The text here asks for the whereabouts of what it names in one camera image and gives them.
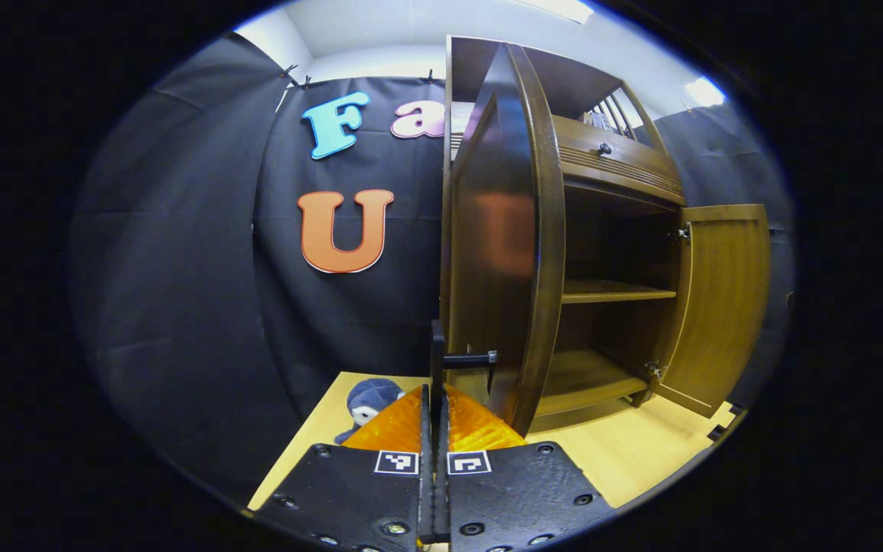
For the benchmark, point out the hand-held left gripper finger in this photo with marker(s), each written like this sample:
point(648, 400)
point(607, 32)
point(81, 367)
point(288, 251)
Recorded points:
point(426, 498)
point(443, 498)

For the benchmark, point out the wooden cabinet door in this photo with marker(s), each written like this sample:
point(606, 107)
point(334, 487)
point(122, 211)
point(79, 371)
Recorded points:
point(495, 253)
point(725, 307)

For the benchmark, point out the wooden double-door shoe cabinet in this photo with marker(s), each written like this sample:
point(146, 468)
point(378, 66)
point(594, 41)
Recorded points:
point(610, 292)

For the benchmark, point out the penguin plush toy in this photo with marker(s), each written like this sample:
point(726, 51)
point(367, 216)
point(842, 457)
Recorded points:
point(369, 399)

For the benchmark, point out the black backdrop cloth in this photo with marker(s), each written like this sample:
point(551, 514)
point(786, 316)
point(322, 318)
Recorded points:
point(181, 268)

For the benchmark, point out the wooden drawer with black knob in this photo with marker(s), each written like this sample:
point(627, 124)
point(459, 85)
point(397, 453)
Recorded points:
point(641, 165)

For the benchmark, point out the small ceiling light panel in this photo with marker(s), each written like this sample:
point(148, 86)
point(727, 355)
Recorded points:
point(704, 92)

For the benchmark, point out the large ceiling light panel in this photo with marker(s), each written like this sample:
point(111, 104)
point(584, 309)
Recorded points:
point(560, 9)

